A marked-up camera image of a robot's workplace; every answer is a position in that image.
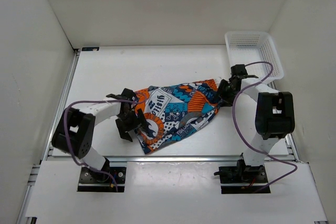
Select colourful patterned shorts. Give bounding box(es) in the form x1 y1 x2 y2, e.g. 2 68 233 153
135 78 220 154

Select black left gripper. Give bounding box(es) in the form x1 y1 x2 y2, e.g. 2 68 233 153
115 108 148 141

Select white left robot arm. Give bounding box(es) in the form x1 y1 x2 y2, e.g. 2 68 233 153
51 88 149 182

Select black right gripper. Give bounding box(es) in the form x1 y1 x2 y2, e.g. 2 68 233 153
212 79 241 107

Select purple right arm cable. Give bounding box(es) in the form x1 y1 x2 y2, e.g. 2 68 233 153
232 61 299 194

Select aluminium front table rail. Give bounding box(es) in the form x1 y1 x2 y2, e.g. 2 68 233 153
46 154 295 162

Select small black corner label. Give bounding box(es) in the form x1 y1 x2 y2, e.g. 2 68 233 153
81 47 100 51

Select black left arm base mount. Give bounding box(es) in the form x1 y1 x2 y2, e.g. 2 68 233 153
77 166 127 193

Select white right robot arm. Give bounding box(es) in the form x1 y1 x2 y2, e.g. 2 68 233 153
215 61 295 182

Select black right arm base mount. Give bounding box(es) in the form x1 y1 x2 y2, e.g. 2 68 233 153
214 159 271 195

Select white plastic mesh basket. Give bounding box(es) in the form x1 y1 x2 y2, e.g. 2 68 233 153
225 31 284 83

